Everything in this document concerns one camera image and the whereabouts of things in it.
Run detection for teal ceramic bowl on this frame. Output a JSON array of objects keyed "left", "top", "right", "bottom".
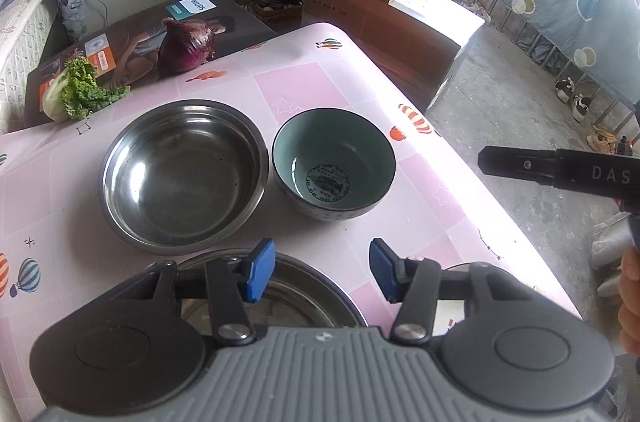
[{"left": 271, "top": 108, "right": 397, "bottom": 221}]

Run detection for deep stainless steel bowl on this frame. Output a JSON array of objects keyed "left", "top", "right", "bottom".
[{"left": 101, "top": 100, "right": 270, "bottom": 249}]

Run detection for white calligraphy plate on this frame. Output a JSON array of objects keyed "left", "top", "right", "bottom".
[{"left": 434, "top": 261, "right": 481, "bottom": 335}]

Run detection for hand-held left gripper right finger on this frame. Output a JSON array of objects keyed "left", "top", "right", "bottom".
[{"left": 369, "top": 238, "right": 531, "bottom": 345}]

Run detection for person's right hand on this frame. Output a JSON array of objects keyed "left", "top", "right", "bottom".
[{"left": 619, "top": 246, "right": 640, "bottom": 353}]

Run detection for small cardboard box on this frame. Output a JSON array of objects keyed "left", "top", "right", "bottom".
[{"left": 252, "top": 0, "right": 304, "bottom": 30}]

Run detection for yellow sandals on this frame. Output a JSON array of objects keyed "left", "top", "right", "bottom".
[{"left": 586, "top": 132, "right": 619, "bottom": 154}]

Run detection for black white shoe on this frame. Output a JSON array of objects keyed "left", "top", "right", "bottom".
[
  {"left": 572, "top": 95, "right": 593, "bottom": 123},
  {"left": 555, "top": 77, "right": 576, "bottom": 104}
]

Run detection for large brown carton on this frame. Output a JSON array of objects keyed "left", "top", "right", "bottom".
[{"left": 300, "top": 0, "right": 486, "bottom": 113}]

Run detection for white mattress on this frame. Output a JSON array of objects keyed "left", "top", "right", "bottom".
[{"left": 0, "top": 0, "right": 66, "bottom": 135}]

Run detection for red onion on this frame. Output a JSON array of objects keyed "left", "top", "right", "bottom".
[{"left": 156, "top": 18, "right": 219, "bottom": 78}]

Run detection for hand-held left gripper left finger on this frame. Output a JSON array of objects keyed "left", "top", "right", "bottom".
[{"left": 107, "top": 238, "right": 277, "bottom": 347}]

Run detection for grey printed flat carton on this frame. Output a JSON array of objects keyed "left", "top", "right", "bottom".
[{"left": 25, "top": 0, "right": 278, "bottom": 128}]

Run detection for large steel basin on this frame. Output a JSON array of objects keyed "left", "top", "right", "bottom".
[{"left": 175, "top": 251, "right": 371, "bottom": 335}]

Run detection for napa cabbage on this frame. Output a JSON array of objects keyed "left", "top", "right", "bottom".
[{"left": 42, "top": 56, "right": 132, "bottom": 124}]

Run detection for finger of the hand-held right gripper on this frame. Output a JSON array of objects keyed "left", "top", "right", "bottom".
[{"left": 477, "top": 145, "right": 556, "bottom": 189}]

